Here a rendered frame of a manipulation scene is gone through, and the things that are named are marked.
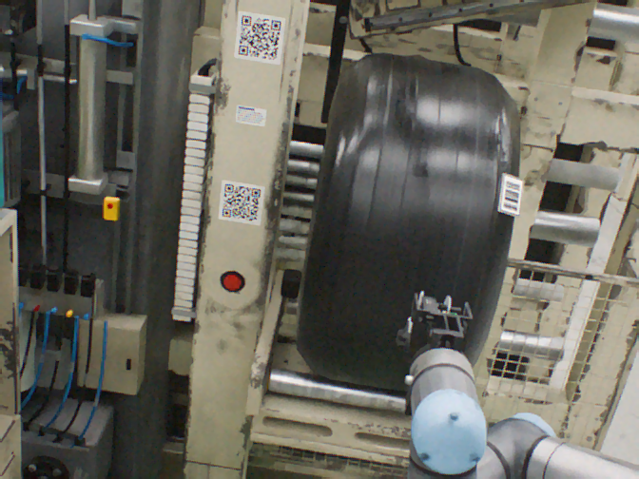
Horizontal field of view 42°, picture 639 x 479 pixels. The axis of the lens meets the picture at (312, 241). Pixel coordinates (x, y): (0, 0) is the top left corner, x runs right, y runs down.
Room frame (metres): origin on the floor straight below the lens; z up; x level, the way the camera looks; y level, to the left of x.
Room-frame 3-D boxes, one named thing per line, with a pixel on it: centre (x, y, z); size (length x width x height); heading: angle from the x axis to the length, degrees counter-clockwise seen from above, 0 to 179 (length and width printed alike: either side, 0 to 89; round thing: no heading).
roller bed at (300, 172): (1.80, 0.09, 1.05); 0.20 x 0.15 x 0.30; 89
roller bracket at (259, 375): (1.41, 0.05, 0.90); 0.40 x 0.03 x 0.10; 179
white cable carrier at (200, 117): (1.37, 0.22, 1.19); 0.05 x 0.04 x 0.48; 179
